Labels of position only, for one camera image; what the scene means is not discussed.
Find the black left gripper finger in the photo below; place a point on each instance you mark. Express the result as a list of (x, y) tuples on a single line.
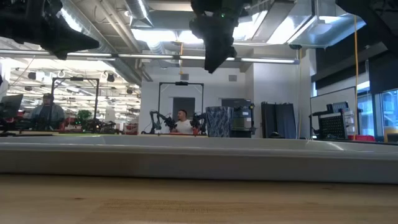
[(59, 52), (71, 39)]

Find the black background robot arm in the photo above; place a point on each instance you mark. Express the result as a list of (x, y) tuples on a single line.
[(161, 119), (199, 121)]

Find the gray plastic tray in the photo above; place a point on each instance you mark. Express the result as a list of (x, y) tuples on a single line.
[(199, 161)]

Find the person in gray jacket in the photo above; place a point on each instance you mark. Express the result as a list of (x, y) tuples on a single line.
[(46, 113)]

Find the gray door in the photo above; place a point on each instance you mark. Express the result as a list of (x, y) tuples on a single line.
[(183, 104)]

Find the green potted plant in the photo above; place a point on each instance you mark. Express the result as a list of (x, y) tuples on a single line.
[(84, 115)]

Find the long ceiling light bar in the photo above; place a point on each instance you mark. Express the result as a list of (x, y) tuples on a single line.
[(146, 56)]

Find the dark computer monitor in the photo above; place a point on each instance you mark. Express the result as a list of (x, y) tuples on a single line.
[(11, 105)]

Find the black equipment cart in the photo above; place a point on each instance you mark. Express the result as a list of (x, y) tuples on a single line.
[(244, 124)]

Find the dark folding partition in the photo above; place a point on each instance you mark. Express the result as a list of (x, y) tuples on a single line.
[(280, 119)]

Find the person in white shirt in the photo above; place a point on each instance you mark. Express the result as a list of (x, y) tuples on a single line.
[(184, 126)]

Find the white whiteboard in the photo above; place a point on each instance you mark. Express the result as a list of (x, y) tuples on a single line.
[(332, 96)]

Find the black pegboard cart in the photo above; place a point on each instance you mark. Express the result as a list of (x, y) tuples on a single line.
[(332, 126)]

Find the red bin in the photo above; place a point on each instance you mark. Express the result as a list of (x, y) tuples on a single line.
[(360, 137)]

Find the gray wall vent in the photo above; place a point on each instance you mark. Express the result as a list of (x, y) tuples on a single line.
[(184, 77), (232, 78)]

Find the black metal rig frame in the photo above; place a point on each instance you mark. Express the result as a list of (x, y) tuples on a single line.
[(181, 83), (97, 102)]

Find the dark wall board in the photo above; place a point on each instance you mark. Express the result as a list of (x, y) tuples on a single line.
[(236, 102)]

